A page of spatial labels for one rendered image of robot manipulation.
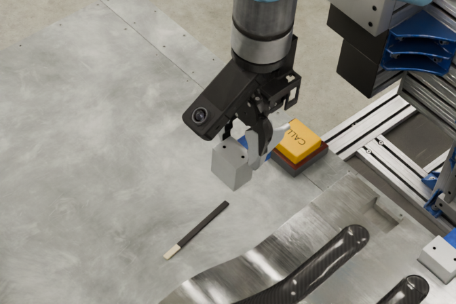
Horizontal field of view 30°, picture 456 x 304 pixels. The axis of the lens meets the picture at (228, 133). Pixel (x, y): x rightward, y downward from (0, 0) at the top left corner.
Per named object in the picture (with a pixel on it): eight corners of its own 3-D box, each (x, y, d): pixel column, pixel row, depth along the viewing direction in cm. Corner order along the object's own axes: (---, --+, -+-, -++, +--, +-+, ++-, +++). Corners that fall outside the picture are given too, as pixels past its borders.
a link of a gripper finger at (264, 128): (275, 156, 115) (271, 105, 109) (267, 161, 114) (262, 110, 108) (251, 140, 118) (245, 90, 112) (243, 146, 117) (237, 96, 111)
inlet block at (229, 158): (274, 127, 130) (278, 103, 126) (297, 146, 128) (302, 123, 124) (210, 170, 124) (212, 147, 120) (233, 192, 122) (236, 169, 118)
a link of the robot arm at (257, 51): (262, 51, 99) (215, 13, 103) (258, 78, 103) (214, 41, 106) (307, 23, 103) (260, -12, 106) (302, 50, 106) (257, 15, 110)
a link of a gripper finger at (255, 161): (292, 161, 121) (289, 110, 115) (262, 182, 118) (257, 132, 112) (277, 151, 123) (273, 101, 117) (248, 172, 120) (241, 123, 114)
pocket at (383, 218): (374, 208, 128) (378, 194, 125) (401, 231, 125) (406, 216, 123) (353, 224, 126) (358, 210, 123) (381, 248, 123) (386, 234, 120)
